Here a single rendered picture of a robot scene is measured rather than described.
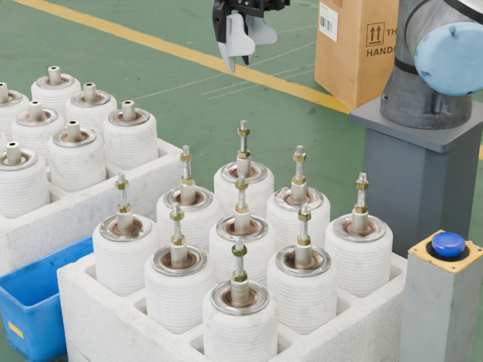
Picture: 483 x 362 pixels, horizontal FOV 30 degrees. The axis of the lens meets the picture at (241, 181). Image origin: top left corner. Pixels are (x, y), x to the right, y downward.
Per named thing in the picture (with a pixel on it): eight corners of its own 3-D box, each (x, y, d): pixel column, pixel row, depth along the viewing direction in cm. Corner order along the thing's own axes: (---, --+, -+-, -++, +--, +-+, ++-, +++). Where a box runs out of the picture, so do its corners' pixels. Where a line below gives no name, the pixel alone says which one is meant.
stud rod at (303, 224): (299, 251, 121) (300, 202, 117) (306, 250, 121) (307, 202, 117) (300, 254, 120) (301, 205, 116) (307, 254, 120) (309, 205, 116)
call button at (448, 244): (443, 240, 114) (444, 227, 113) (470, 253, 112) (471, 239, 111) (424, 253, 112) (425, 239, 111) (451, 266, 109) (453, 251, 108)
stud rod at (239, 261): (234, 287, 113) (233, 237, 110) (242, 286, 114) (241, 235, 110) (237, 291, 113) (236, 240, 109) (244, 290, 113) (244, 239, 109)
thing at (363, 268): (390, 348, 133) (399, 245, 124) (326, 352, 132) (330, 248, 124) (377, 309, 141) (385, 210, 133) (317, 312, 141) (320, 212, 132)
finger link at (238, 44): (246, 82, 128) (252, 19, 125) (213, 74, 131) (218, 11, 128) (259, 79, 131) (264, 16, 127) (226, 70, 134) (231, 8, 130)
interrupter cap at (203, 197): (156, 210, 134) (156, 206, 133) (171, 186, 140) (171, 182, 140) (205, 216, 132) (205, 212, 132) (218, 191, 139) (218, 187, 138)
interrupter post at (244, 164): (241, 169, 145) (241, 151, 143) (254, 173, 144) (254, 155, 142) (233, 176, 143) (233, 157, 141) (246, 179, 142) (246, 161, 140)
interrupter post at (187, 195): (177, 204, 135) (177, 184, 134) (182, 196, 137) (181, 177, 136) (193, 205, 135) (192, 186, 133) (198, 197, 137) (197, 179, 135)
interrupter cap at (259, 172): (235, 160, 148) (235, 156, 147) (276, 170, 144) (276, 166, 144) (211, 179, 142) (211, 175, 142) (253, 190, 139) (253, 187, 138)
